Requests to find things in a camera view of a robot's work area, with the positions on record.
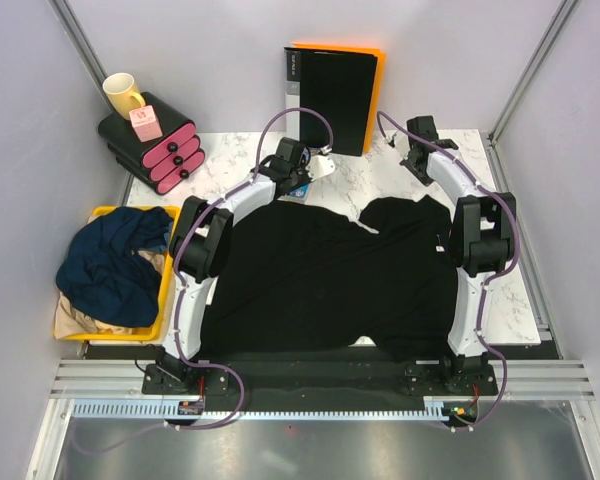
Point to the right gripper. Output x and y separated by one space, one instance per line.
423 179

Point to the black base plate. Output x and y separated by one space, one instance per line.
360 368

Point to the beige t-shirt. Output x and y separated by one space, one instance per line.
72 324

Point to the pink cube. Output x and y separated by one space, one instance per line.
145 123

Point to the black t-shirt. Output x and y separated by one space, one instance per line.
303 278

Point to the yellow plastic bin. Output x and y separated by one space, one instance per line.
115 280

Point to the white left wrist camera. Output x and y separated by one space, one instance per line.
322 166

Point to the yellow mug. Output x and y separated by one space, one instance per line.
123 93

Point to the aluminium frame rail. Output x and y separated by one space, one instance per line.
518 379

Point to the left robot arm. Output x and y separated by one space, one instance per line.
201 244

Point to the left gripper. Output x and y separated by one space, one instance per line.
306 181

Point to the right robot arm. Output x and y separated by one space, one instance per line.
483 246

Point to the blue paperback book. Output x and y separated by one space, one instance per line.
300 195

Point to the grey cable duct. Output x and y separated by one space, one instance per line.
181 410

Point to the pink drawer unit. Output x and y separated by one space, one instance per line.
162 163

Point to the navy blue t-shirt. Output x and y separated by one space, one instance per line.
103 278

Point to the black and orange file folder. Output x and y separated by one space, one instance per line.
333 92

